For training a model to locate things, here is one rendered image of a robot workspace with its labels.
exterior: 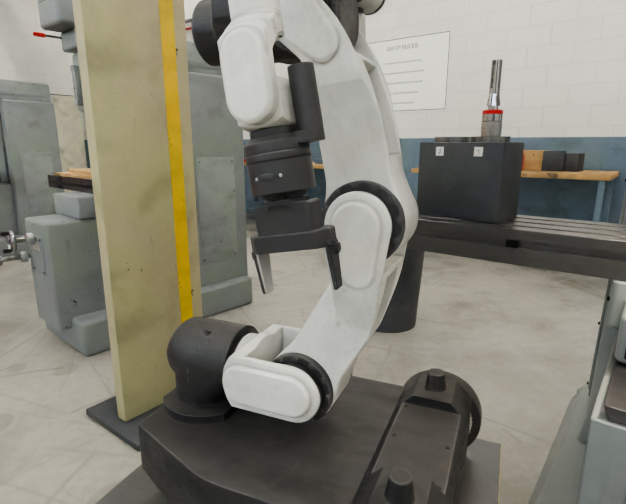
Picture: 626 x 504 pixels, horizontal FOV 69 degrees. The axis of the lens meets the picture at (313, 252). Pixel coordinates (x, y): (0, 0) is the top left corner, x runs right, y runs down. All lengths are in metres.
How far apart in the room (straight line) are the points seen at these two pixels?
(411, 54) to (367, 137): 5.34
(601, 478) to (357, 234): 0.53
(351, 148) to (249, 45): 0.26
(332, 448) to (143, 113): 1.42
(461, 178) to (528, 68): 4.43
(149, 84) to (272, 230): 1.40
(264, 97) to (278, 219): 0.15
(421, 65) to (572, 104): 1.73
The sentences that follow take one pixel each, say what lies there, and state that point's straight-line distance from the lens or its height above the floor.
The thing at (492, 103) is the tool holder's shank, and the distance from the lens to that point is 1.21.
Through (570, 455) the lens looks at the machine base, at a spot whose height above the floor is 0.20.
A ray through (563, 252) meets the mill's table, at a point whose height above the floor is 0.91.
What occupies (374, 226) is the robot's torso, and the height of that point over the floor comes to 1.01.
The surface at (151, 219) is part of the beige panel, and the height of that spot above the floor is 0.84.
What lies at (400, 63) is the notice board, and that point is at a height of 2.09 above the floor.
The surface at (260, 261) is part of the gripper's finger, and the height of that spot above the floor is 0.98.
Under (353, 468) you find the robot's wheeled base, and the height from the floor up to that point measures 0.57.
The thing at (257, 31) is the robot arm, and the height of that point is 1.27.
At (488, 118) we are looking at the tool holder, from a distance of 1.20.
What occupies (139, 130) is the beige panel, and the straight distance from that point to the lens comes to 1.91.
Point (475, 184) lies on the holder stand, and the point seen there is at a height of 1.04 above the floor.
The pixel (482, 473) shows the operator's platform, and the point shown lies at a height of 0.40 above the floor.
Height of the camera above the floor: 1.14
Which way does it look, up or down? 13 degrees down
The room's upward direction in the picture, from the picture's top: straight up
